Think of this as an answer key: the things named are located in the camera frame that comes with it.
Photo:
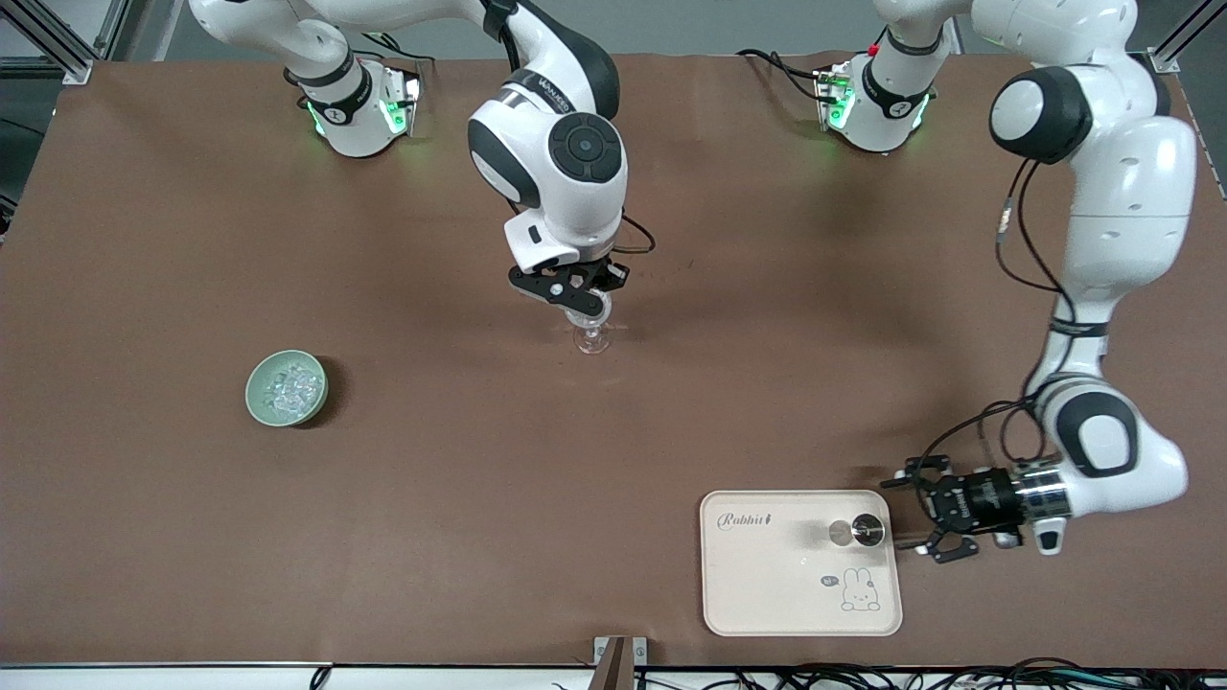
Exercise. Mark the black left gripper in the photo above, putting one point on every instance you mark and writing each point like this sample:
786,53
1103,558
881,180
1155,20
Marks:
980,496

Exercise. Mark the steel double jigger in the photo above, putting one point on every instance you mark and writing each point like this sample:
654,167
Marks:
868,529

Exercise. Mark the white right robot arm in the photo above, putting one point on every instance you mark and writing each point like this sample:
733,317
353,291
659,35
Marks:
575,201

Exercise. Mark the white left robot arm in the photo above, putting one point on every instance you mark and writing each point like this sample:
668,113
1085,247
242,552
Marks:
1131,192

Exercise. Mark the clear wine glass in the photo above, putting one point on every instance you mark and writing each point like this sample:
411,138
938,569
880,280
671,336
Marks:
592,337

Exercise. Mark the clear ice cubes pile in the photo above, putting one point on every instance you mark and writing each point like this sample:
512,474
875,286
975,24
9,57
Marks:
292,391

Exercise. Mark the cream rabbit print tray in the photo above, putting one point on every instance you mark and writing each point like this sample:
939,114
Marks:
776,575

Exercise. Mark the brown table cover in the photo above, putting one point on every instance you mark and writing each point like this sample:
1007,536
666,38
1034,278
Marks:
383,527

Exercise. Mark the pale green ceramic bowl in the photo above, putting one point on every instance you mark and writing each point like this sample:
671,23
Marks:
257,393

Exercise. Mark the aluminium frame post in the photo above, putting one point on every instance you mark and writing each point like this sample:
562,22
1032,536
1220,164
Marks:
1168,62
72,69

